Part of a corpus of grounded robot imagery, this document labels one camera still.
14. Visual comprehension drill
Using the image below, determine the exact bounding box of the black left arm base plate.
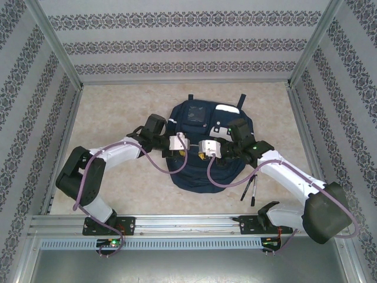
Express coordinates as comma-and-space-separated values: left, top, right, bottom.
83, 216, 136, 236

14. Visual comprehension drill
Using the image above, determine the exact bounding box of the small lit circuit board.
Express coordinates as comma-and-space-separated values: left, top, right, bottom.
96, 238, 122, 248
261, 236, 283, 248

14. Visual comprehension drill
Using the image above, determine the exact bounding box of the aluminium side frame rail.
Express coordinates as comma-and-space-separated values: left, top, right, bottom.
287, 84, 336, 213
39, 85, 85, 215

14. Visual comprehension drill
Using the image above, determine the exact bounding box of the black marker with white band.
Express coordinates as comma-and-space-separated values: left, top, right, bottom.
250, 174, 259, 208

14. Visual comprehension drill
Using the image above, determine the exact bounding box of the slotted grey cable duct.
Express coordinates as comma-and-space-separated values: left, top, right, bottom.
39, 238, 263, 251

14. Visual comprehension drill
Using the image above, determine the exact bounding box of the grey metal sheet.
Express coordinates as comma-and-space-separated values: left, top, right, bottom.
29, 249, 359, 283

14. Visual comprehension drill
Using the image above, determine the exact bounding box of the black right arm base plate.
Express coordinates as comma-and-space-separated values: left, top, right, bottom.
232, 215, 295, 236

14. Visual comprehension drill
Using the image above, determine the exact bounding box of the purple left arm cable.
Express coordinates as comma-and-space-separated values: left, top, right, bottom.
72, 136, 189, 258

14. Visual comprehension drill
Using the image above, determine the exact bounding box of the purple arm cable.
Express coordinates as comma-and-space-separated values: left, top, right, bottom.
72, 136, 189, 258
206, 152, 360, 257

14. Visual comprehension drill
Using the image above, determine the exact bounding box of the aluminium mounting rail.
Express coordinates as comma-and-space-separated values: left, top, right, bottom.
29, 214, 346, 238

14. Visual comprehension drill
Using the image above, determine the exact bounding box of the aluminium frame post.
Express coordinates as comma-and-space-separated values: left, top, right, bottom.
287, 0, 345, 88
25, 0, 85, 89

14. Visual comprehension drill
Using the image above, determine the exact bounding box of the thin black pen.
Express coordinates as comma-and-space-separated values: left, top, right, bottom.
240, 173, 256, 202

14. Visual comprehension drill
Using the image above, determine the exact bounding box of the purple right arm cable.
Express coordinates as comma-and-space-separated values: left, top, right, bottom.
206, 152, 360, 257

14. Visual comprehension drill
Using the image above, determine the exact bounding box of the aluminium rear frame rail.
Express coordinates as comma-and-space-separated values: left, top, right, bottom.
81, 78, 292, 86

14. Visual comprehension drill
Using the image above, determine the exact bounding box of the navy blue backpack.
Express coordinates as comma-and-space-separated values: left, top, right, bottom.
167, 93, 256, 194

